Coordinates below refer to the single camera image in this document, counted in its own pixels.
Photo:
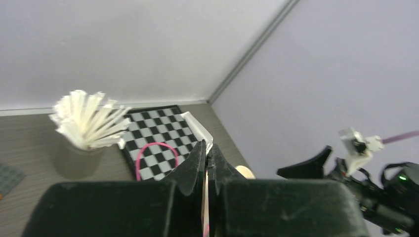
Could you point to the grey lego baseplate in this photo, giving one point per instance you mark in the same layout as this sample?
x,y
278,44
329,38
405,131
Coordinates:
x,y
10,177

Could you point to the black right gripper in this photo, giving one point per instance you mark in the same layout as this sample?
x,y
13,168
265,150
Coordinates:
x,y
393,206

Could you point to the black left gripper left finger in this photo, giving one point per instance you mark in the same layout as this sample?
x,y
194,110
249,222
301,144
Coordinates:
x,y
171,207

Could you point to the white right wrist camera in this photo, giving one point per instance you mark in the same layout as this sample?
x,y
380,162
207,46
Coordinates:
x,y
360,149

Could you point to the black white chessboard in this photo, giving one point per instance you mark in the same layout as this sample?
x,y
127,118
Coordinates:
x,y
157,124

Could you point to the white single straw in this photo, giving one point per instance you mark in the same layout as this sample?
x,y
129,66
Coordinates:
x,y
201,133

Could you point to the white wrapped straws bundle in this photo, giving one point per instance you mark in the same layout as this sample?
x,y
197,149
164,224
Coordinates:
x,y
88,123

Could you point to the grey straw holder cup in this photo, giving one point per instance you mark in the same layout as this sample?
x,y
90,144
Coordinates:
x,y
74,163

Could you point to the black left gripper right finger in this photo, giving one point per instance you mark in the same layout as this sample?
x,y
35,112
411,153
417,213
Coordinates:
x,y
241,207

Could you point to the paper gift bag pink handles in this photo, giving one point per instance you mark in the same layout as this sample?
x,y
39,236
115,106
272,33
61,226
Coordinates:
x,y
155,160

